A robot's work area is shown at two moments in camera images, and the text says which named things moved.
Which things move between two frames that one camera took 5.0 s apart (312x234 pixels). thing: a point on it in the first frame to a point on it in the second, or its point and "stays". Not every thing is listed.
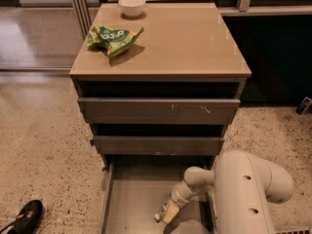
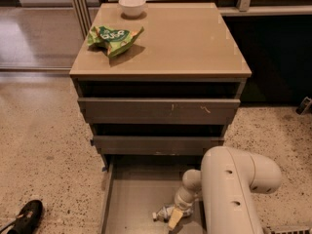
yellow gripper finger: x=173 y=210 to x=175 y=218
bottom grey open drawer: x=136 y=187 stays
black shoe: x=27 y=219 stays
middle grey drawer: x=158 y=144 stays
